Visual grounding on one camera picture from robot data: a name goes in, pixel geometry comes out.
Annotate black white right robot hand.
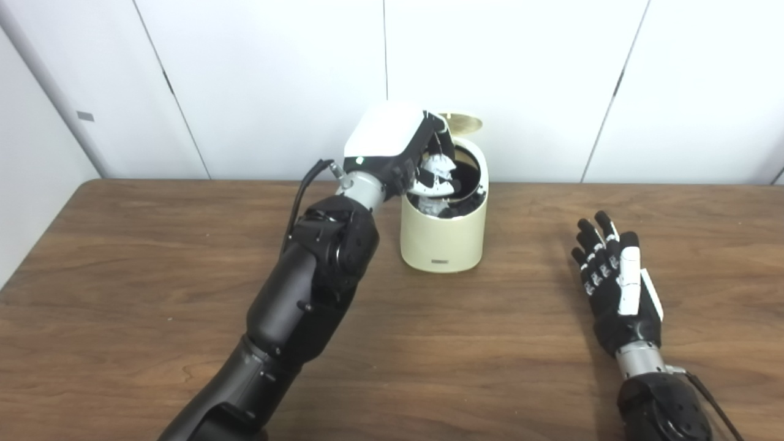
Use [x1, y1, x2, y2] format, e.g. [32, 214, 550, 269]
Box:
[571, 211, 664, 358]

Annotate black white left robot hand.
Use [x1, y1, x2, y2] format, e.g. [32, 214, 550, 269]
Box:
[343, 101, 457, 198]

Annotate white paper ball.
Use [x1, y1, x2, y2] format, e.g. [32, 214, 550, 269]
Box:
[420, 155, 457, 195]

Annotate cream round bin lid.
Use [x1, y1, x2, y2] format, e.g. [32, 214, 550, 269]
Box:
[440, 112, 483, 137]

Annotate cream-colored bin body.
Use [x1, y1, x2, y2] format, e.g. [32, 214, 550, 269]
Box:
[400, 136, 489, 274]

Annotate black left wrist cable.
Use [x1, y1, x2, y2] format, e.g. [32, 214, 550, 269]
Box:
[281, 159, 350, 255]

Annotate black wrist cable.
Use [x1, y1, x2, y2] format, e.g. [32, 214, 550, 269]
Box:
[665, 364, 745, 441]
[281, 159, 350, 255]

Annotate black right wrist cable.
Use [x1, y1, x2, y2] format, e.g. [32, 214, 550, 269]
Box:
[665, 364, 745, 441]

